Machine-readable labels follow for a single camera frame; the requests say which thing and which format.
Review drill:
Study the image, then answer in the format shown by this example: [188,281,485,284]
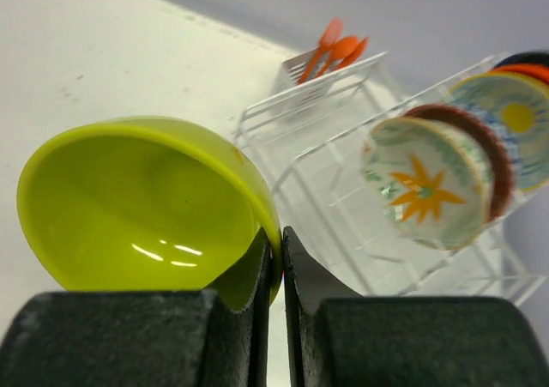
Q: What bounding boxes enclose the white floral pattern bowl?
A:
[362,117,494,251]

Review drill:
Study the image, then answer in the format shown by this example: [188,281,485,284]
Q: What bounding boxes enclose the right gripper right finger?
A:
[283,227,548,386]

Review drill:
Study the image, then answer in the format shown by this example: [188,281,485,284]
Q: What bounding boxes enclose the orange plastic spoon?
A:
[315,36,370,78]

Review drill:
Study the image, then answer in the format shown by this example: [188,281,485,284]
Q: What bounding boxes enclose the red patterned glass bowl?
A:
[403,104,516,221]

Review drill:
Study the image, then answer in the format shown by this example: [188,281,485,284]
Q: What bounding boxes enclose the lime green bowl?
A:
[16,116,282,295]

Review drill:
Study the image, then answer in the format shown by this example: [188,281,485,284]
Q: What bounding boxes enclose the white cutlery holder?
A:
[281,54,344,109]

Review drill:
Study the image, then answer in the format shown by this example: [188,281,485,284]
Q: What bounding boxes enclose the black bowl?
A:
[493,51,549,69]

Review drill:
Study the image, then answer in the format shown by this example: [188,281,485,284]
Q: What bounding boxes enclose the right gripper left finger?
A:
[1,231,271,386]

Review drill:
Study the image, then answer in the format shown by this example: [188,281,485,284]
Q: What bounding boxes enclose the blue yellow sun bowl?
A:
[449,72,548,191]

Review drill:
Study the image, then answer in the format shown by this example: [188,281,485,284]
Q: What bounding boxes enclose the white wire dish rack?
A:
[235,53,548,305]

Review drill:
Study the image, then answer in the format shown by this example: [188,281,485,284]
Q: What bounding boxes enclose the orange bowl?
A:
[492,63,549,85]

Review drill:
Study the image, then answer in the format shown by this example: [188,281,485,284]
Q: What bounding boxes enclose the orange plastic fork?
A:
[298,17,344,84]

